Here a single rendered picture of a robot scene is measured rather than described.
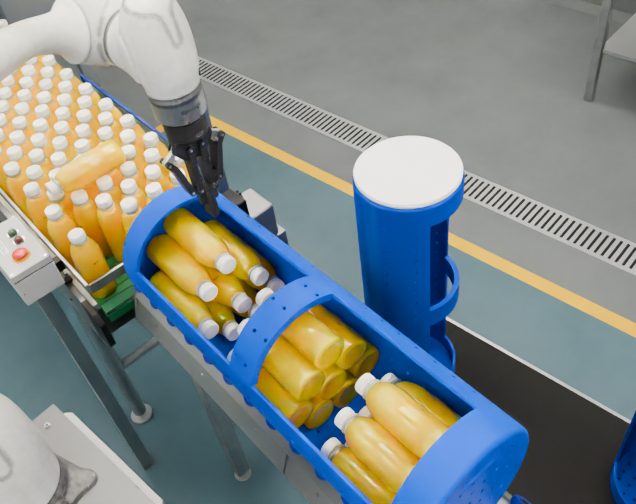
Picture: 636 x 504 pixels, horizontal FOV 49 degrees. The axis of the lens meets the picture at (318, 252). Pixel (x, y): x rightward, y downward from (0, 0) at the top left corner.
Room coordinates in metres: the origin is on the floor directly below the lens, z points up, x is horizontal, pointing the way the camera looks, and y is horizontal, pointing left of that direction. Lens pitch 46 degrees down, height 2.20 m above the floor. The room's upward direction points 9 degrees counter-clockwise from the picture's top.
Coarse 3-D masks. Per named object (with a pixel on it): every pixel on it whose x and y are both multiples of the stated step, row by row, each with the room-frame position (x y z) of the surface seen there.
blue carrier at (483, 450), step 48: (144, 240) 1.08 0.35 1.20; (144, 288) 1.02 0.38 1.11; (288, 288) 0.85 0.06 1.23; (336, 288) 0.86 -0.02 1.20; (192, 336) 0.87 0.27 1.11; (240, 336) 0.79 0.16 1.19; (384, 336) 0.73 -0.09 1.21; (240, 384) 0.74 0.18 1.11; (432, 384) 0.71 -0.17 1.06; (288, 432) 0.63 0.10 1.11; (336, 432) 0.70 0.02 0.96; (480, 432) 0.51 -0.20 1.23; (336, 480) 0.52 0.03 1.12; (432, 480) 0.45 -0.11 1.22; (480, 480) 0.47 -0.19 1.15
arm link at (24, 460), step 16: (0, 400) 0.64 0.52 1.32; (0, 416) 0.61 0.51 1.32; (16, 416) 0.63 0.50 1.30; (0, 432) 0.59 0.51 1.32; (16, 432) 0.60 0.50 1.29; (32, 432) 0.62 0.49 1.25; (0, 448) 0.57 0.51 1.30; (16, 448) 0.58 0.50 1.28; (32, 448) 0.60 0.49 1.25; (48, 448) 0.63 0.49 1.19; (0, 464) 0.56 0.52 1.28; (16, 464) 0.56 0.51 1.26; (32, 464) 0.58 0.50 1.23; (48, 464) 0.60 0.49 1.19; (0, 480) 0.54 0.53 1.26; (16, 480) 0.55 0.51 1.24; (32, 480) 0.56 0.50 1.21; (48, 480) 0.58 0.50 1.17; (0, 496) 0.53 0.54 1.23; (16, 496) 0.54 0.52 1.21; (32, 496) 0.55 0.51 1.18; (48, 496) 0.57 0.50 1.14
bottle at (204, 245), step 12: (168, 216) 1.16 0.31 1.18; (180, 216) 1.14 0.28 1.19; (192, 216) 1.15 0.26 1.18; (168, 228) 1.13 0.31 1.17; (180, 228) 1.11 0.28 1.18; (192, 228) 1.10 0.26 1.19; (204, 228) 1.10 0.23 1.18; (180, 240) 1.09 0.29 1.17; (192, 240) 1.07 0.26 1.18; (204, 240) 1.06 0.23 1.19; (216, 240) 1.06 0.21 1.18; (192, 252) 1.05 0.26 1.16; (204, 252) 1.03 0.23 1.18; (216, 252) 1.03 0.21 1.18; (228, 252) 1.04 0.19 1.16; (204, 264) 1.03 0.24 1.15; (216, 264) 1.01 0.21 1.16
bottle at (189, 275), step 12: (156, 240) 1.13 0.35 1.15; (168, 240) 1.12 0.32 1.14; (156, 252) 1.10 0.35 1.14; (168, 252) 1.08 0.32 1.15; (180, 252) 1.08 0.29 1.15; (156, 264) 1.09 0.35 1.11; (168, 264) 1.06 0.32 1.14; (180, 264) 1.04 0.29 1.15; (192, 264) 1.04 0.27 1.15; (168, 276) 1.05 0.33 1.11; (180, 276) 1.02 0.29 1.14; (192, 276) 1.01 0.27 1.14; (204, 276) 1.01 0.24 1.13; (180, 288) 1.01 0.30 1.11; (192, 288) 0.99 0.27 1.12
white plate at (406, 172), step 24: (384, 144) 1.47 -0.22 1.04; (408, 144) 1.45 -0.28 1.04; (432, 144) 1.43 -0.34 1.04; (360, 168) 1.39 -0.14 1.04; (384, 168) 1.37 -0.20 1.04; (408, 168) 1.36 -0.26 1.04; (432, 168) 1.34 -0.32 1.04; (456, 168) 1.33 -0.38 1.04; (384, 192) 1.28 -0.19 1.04; (408, 192) 1.27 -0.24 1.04; (432, 192) 1.25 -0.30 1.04
